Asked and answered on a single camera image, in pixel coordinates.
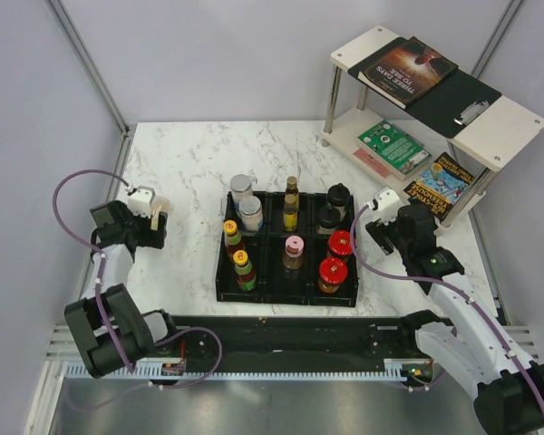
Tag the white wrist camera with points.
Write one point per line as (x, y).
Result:
(385, 205)
(139, 201)

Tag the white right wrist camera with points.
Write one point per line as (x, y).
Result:
(385, 205)

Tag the white two-tier shelf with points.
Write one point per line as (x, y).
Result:
(470, 115)

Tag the black six-compartment plastic tray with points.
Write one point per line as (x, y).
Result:
(275, 283)

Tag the aluminium corner frame post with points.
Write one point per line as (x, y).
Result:
(75, 40)

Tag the yellow-lid clear spice shaker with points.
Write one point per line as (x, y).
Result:
(158, 204)

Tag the yellow-cap sauce bottle front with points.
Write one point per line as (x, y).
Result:
(232, 238)

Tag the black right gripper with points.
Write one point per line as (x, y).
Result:
(382, 235)

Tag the green paperback book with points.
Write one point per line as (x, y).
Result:
(399, 152)

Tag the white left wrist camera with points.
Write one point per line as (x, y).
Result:
(139, 201)

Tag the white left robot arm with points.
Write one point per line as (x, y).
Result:
(107, 327)

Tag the silver-lid salt jar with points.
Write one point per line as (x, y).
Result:
(240, 187)

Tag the white slotted cable duct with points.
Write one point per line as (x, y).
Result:
(157, 371)

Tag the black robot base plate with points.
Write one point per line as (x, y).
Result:
(254, 343)

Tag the black-lid pepper shaker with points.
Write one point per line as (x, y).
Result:
(328, 219)
(339, 196)

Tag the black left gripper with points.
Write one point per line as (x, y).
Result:
(151, 238)

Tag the small brown-lid jar edge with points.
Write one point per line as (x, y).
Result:
(290, 213)

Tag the brown-lid spice jar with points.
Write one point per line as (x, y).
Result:
(251, 213)

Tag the yellow-cap sauce bottle tall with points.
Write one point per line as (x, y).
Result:
(245, 273)

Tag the right aluminium frame post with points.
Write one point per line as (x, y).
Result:
(497, 37)

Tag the dark Three Days book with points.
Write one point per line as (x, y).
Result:
(406, 72)

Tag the pink-lid spice shaker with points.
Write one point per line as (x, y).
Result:
(293, 257)

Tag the pink flat booklet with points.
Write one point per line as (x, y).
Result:
(371, 163)

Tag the red-lid sauce jar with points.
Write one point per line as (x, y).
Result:
(339, 245)
(332, 272)

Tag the small yellow-label brown bottle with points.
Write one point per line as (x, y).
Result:
(292, 187)

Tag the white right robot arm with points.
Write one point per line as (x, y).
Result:
(504, 382)

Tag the colourful Treehouse book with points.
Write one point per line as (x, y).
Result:
(441, 185)

